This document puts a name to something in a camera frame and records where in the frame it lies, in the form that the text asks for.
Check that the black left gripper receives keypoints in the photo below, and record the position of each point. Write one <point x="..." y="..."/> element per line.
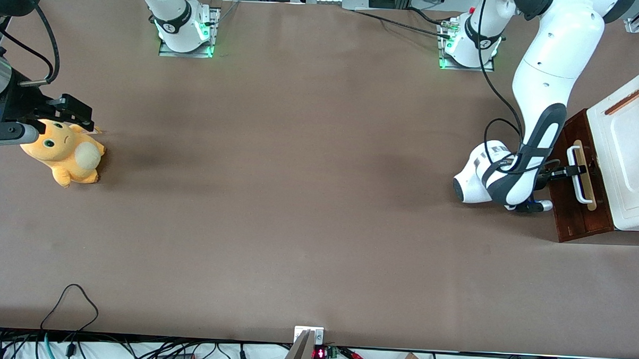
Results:
<point x="560" y="172"/>

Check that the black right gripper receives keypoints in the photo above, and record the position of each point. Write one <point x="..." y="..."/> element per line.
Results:
<point x="20" y="103"/>

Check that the dark wooden drawer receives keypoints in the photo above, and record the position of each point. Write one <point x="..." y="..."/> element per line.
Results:
<point x="597" y="221"/>

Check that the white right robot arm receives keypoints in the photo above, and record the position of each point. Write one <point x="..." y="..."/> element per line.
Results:
<point x="179" y="20"/>

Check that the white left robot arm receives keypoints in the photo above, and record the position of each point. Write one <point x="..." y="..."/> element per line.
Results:
<point x="552" y="65"/>

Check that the orange plush toy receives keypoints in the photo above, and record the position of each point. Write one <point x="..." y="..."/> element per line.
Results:
<point x="65" y="154"/>

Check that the white cabinet with wooden base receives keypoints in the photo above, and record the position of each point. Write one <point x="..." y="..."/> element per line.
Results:
<point x="634" y="158"/>

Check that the green terminal circuit board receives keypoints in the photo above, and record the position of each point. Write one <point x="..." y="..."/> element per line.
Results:
<point x="332" y="352"/>

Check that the red digit display module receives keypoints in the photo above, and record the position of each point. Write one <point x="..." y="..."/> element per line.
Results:
<point x="320" y="353"/>

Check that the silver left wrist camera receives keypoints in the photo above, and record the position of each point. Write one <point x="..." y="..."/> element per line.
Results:
<point x="536" y="207"/>

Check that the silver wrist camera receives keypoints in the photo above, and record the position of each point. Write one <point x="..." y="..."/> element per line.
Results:
<point x="7" y="134"/>
<point x="536" y="207"/>

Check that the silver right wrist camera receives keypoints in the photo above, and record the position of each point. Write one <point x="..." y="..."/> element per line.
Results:
<point x="7" y="134"/>

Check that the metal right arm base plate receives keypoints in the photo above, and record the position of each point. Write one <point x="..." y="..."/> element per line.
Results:
<point x="185" y="53"/>

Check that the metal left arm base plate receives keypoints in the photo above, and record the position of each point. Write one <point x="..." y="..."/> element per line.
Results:
<point x="467" y="68"/>

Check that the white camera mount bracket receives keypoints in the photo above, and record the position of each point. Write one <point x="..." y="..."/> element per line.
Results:
<point x="301" y="332"/>

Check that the grey camera mount pole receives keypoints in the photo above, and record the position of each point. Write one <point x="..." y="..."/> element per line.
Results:
<point x="297" y="357"/>

